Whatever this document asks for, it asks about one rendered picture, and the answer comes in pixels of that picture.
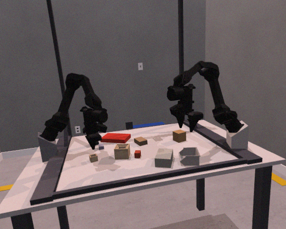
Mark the red flat rectangular board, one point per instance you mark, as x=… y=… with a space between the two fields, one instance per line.
x=116 y=138

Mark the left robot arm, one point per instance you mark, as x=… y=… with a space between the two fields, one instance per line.
x=221 y=113

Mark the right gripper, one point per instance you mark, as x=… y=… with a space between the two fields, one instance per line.
x=91 y=136

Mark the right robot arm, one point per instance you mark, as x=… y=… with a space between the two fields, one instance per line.
x=59 y=120

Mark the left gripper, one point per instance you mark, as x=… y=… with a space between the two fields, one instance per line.
x=193 y=116

